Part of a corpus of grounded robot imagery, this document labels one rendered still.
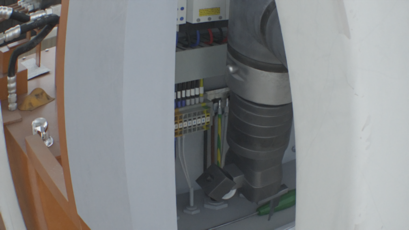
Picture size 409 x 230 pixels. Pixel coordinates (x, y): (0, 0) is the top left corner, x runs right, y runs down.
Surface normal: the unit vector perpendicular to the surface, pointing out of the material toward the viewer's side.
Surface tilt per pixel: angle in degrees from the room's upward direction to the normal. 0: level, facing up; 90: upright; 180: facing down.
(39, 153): 0
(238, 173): 14
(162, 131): 90
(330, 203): 93
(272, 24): 78
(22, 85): 90
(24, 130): 0
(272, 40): 101
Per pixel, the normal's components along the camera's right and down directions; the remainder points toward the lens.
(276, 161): 0.47, 0.68
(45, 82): 0.01, -0.93
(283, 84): 0.31, 0.57
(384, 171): 0.54, 0.17
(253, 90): -0.44, 0.51
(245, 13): -0.90, 0.16
